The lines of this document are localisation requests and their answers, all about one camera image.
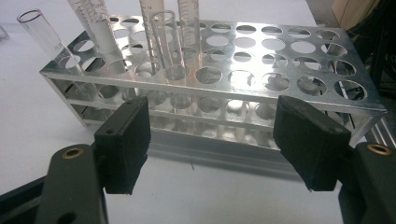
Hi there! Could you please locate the wooden cabinet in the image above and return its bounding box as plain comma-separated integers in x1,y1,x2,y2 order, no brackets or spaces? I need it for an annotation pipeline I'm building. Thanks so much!
331,0,382,31

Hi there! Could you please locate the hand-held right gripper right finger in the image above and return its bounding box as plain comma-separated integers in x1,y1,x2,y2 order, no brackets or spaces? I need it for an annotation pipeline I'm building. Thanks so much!
273,94,353,192

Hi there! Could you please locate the metal test tube rack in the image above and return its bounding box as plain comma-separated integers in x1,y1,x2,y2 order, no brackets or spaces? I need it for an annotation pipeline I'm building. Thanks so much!
39,14,389,175

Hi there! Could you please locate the clear glass test tube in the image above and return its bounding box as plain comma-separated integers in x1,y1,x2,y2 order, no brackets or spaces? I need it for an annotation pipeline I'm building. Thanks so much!
148,9,191,108
17,8,101,101

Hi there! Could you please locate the red-capped plastic tube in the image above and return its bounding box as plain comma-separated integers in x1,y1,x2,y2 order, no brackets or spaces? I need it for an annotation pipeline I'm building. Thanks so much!
66,0,127,74

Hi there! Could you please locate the bundle of dark cables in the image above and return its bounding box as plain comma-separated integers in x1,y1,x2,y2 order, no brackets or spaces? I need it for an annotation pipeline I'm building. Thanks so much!
346,22,396,101

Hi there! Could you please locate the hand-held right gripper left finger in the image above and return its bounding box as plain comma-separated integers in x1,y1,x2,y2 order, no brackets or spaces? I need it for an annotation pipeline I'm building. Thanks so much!
93,96,152,195

